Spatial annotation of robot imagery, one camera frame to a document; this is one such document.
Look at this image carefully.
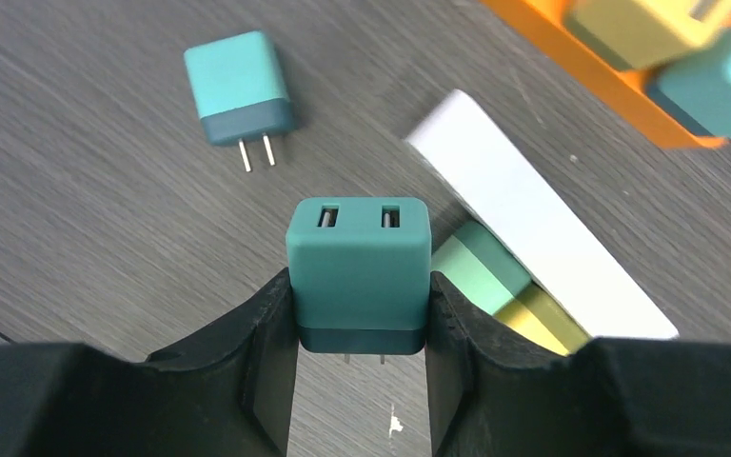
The teal USB charger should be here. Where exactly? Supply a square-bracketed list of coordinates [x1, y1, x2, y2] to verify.
[183, 30, 295, 172]
[286, 197, 432, 357]

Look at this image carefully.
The yellow charger left strip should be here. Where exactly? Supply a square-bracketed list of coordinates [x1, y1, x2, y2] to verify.
[563, 0, 731, 71]

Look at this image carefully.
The green charger on white strip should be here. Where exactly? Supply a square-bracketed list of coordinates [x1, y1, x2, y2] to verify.
[431, 221, 532, 315]

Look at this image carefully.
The orange power strip left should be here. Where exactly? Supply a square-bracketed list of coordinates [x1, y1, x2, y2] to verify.
[490, 0, 731, 149]

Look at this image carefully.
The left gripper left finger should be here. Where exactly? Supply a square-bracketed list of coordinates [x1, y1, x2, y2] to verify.
[0, 271, 298, 456]

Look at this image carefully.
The white power strip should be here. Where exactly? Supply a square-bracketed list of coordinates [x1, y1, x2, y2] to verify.
[406, 89, 679, 339]

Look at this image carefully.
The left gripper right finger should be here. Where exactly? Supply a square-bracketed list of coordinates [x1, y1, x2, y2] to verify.
[425, 272, 731, 456]

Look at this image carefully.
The teal charger left strip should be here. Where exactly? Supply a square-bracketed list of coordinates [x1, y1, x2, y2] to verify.
[645, 29, 731, 138]

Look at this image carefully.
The yellow charger on white strip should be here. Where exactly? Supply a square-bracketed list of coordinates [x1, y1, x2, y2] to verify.
[494, 283, 592, 355]

